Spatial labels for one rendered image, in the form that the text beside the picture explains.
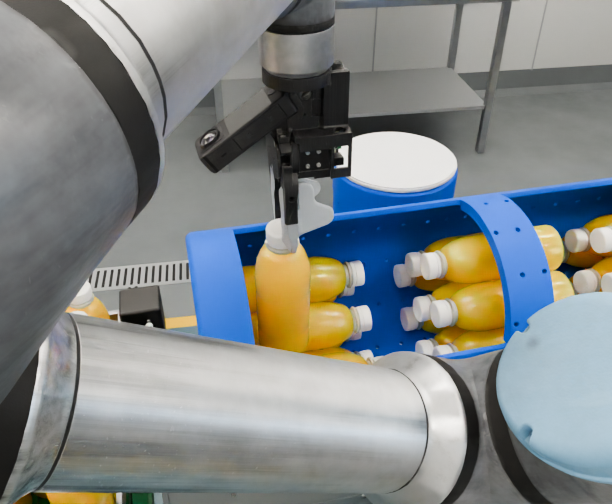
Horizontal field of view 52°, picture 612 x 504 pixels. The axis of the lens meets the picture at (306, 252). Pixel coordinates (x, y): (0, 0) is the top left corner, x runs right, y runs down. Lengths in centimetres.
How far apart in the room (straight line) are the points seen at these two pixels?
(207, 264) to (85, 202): 62
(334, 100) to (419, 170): 77
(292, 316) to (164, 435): 50
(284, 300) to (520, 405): 41
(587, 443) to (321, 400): 15
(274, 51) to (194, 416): 39
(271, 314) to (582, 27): 426
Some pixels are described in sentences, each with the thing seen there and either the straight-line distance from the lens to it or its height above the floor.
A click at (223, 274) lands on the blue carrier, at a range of 78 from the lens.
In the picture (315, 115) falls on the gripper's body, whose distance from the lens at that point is 66.
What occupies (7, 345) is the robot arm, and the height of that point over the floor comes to 159.
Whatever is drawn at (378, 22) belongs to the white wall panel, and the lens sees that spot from 429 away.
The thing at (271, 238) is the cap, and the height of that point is 129.
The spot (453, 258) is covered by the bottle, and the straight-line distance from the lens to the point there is 91.
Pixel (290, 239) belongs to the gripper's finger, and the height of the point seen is 130.
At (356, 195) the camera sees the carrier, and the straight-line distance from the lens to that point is 137.
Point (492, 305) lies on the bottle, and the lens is 92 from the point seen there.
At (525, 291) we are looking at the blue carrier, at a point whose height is 118.
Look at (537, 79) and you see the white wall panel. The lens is 484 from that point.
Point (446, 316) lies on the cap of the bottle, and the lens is 91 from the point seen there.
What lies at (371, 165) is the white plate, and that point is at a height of 104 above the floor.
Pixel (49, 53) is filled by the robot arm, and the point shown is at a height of 165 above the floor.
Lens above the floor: 171
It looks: 37 degrees down
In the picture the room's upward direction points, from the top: straight up
